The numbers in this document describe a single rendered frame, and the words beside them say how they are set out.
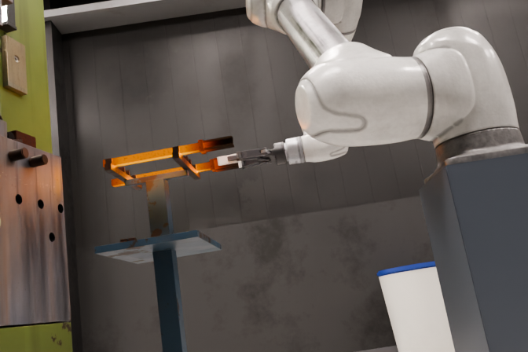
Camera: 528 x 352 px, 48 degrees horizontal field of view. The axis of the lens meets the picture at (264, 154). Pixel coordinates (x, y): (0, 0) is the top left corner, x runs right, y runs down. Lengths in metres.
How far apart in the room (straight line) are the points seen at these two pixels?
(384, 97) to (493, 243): 0.30
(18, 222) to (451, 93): 1.03
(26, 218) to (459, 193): 1.02
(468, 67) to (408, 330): 3.02
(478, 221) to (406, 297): 2.96
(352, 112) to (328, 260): 3.46
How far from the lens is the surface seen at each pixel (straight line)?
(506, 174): 1.07
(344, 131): 1.06
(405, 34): 5.06
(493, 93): 1.13
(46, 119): 2.12
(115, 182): 2.14
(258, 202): 4.52
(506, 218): 1.06
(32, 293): 1.56
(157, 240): 1.74
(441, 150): 1.13
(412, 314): 3.99
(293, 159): 2.01
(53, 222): 1.67
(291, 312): 4.43
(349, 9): 1.68
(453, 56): 1.14
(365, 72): 1.06
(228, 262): 4.46
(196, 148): 1.83
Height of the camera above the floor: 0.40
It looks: 15 degrees up
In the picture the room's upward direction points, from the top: 9 degrees counter-clockwise
